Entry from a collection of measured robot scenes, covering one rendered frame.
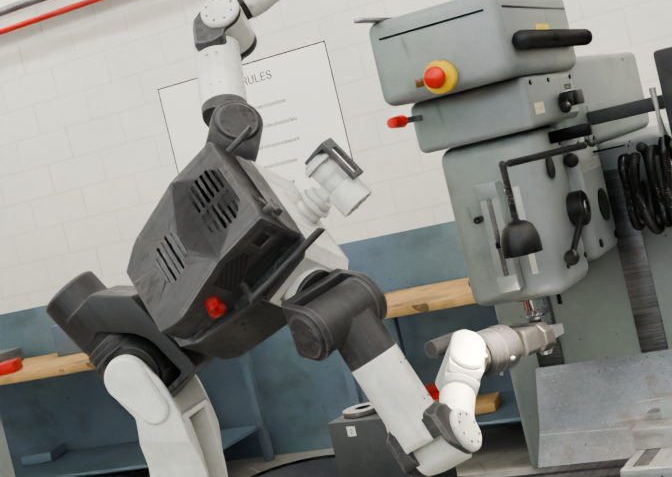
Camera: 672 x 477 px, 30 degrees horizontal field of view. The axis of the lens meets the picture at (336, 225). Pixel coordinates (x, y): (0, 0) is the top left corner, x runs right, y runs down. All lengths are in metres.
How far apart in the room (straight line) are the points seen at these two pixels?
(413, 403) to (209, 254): 0.42
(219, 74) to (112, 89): 5.67
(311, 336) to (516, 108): 0.61
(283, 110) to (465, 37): 5.20
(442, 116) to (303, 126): 5.01
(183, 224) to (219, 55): 0.43
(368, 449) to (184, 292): 0.73
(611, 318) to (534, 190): 0.57
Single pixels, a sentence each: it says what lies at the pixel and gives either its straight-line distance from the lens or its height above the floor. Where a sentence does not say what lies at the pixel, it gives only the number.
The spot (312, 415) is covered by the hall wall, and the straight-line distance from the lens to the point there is 7.70.
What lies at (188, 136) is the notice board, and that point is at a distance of 7.79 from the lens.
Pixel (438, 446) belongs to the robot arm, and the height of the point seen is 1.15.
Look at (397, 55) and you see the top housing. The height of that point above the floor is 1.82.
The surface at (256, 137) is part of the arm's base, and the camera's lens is 2.30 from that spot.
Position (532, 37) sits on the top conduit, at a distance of 2.29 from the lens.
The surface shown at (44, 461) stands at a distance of 8.43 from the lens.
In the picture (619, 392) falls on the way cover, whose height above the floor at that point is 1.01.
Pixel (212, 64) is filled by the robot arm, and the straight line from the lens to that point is 2.44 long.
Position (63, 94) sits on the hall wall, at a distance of 8.31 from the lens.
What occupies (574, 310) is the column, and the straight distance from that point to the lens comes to 2.90.
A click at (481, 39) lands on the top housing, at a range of 2.27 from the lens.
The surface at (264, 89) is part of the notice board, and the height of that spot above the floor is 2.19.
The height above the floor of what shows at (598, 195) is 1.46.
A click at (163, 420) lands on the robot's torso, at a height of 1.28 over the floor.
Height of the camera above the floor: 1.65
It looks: 3 degrees down
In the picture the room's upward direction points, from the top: 13 degrees counter-clockwise
